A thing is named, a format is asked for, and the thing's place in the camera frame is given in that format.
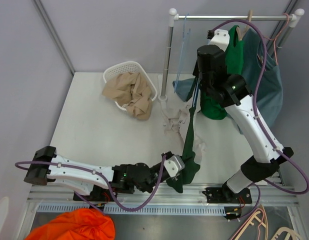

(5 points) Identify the dark green white t shirt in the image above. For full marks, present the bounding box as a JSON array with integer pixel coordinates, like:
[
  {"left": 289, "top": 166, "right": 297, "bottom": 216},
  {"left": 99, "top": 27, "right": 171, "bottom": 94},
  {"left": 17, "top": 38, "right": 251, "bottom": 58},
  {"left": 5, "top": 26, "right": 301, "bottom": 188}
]
[{"left": 166, "top": 78, "right": 205, "bottom": 193}]

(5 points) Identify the bright green t shirt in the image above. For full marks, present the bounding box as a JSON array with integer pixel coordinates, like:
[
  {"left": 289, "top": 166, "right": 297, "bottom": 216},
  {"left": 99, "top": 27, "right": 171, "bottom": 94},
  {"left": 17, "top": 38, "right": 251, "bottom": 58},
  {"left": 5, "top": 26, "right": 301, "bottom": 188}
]
[{"left": 199, "top": 24, "right": 245, "bottom": 120}]

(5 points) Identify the beige t shirt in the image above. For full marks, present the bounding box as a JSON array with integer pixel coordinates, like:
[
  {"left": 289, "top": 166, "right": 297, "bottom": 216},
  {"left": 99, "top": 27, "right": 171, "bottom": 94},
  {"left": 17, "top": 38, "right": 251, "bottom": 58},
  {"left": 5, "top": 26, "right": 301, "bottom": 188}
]
[{"left": 102, "top": 72, "right": 153, "bottom": 121}]

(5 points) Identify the blue grey t shirt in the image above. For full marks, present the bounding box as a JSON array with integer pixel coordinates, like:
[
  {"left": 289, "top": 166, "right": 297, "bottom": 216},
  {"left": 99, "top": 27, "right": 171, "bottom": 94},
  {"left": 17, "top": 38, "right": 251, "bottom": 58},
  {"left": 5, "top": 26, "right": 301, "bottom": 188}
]
[{"left": 172, "top": 27, "right": 283, "bottom": 136}]

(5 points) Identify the light blue wire hanger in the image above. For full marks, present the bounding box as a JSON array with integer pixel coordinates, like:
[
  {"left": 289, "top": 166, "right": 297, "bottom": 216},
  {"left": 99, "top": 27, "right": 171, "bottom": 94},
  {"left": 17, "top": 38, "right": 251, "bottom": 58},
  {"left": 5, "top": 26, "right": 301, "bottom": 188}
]
[{"left": 174, "top": 14, "right": 191, "bottom": 92}]

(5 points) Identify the beige wooden hanger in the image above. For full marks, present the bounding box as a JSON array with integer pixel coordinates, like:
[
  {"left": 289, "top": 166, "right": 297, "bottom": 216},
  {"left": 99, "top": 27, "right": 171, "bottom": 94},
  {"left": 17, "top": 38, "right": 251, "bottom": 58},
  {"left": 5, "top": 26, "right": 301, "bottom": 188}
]
[{"left": 236, "top": 9, "right": 253, "bottom": 41}]

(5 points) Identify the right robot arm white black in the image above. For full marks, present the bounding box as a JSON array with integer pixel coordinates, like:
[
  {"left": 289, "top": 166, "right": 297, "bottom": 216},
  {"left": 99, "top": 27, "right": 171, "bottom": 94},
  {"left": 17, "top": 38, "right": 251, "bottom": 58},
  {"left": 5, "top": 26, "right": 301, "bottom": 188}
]
[{"left": 193, "top": 45, "right": 294, "bottom": 203}]

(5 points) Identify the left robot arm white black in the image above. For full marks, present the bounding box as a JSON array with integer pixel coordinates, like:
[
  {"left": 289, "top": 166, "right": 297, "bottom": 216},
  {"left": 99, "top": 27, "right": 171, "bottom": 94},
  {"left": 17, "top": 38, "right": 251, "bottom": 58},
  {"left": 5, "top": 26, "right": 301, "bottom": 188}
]
[{"left": 24, "top": 146, "right": 185, "bottom": 201}]

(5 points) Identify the orange cloth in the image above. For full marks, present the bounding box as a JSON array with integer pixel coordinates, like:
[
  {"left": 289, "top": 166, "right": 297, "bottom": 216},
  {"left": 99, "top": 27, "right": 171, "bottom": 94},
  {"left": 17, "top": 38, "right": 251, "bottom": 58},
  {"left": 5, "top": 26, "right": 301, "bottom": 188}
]
[{"left": 26, "top": 208, "right": 116, "bottom": 240}]

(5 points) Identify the white plastic basket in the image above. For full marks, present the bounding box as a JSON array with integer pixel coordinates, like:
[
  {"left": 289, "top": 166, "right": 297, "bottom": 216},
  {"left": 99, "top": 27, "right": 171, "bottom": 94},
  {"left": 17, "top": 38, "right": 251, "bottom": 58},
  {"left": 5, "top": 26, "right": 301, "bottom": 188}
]
[{"left": 103, "top": 61, "right": 158, "bottom": 114}]

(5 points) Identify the pile of spare hangers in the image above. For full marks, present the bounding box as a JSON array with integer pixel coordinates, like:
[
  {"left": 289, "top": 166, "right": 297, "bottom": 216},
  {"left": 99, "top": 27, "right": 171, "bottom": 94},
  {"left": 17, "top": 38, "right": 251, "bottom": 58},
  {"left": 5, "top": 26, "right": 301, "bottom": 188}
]
[{"left": 230, "top": 205, "right": 304, "bottom": 240}]

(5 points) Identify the metal clothes rack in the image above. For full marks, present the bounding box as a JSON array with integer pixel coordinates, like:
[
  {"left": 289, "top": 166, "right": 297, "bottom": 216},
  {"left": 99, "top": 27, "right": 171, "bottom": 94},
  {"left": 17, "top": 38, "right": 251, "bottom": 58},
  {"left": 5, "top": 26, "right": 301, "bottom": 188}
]
[{"left": 157, "top": 8, "right": 305, "bottom": 105}]

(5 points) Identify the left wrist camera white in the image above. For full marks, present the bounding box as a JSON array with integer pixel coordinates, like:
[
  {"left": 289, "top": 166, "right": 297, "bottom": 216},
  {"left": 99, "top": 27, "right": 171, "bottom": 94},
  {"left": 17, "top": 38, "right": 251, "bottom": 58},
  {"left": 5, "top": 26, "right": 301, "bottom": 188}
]
[{"left": 163, "top": 154, "right": 185, "bottom": 178}]

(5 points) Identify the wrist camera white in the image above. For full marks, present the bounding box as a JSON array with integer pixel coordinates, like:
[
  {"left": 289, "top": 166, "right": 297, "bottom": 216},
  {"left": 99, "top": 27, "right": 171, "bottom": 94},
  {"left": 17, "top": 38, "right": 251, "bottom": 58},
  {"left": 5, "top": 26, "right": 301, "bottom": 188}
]
[
  {"left": 163, "top": 154, "right": 185, "bottom": 178},
  {"left": 208, "top": 29, "right": 230, "bottom": 52}
]

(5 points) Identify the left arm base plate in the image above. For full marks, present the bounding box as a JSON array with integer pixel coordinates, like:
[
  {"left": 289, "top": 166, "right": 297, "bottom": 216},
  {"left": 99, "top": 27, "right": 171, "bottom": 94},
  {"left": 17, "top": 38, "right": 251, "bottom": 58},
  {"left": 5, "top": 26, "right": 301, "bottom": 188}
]
[{"left": 73, "top": 185, "right": 114, "bottom": 203}]

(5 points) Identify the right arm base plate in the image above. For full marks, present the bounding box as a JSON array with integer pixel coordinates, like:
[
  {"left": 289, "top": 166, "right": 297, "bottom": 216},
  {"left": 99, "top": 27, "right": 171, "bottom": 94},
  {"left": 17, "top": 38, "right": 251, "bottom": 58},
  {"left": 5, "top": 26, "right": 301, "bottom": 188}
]
[{"left": 202, "top": 187, "right": 252, "bottom": 204}]

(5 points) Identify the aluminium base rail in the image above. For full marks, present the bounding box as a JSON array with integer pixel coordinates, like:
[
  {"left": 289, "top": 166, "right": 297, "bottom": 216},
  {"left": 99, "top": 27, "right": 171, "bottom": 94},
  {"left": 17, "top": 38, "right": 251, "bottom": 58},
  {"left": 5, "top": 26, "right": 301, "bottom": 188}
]
[{"left": 26, "top": 184, "right": 299, "bottom": 216}]

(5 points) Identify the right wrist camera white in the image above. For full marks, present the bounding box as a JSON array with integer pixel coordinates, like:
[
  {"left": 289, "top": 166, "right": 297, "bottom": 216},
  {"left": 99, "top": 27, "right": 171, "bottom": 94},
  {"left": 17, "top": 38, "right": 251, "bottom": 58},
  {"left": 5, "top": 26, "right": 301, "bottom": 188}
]
[{"left": 208, "top": 29, "right": 230, "bottom": 52}]

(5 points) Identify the pink wire hanger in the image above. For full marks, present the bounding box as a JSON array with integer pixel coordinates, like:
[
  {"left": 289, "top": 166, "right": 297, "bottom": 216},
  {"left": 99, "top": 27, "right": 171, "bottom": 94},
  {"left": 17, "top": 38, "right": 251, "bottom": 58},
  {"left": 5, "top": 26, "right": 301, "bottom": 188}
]
[{"left": 264, "top": 12, "right": 290, "bottom": 65}]

